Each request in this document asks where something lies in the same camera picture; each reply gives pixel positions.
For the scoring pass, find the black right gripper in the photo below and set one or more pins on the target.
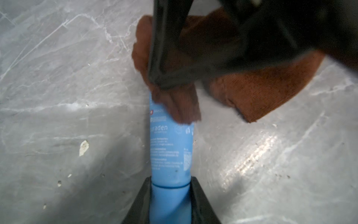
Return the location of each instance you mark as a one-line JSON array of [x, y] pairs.
[[281, 31]]

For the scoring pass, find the blue toothpaste tube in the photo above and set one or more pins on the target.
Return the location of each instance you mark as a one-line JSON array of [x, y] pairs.
[[171, 151]]

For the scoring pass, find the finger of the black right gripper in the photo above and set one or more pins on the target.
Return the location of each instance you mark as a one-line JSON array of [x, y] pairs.
[[228, 58], [168, 20]]

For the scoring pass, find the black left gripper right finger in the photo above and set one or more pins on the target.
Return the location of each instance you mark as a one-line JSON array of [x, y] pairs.
[[202, 211]]

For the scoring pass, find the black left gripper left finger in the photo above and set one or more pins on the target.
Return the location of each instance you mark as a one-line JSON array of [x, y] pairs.
[[139, 211]]

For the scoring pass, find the brown cloth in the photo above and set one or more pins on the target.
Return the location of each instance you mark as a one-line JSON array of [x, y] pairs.
[[254, 93]]

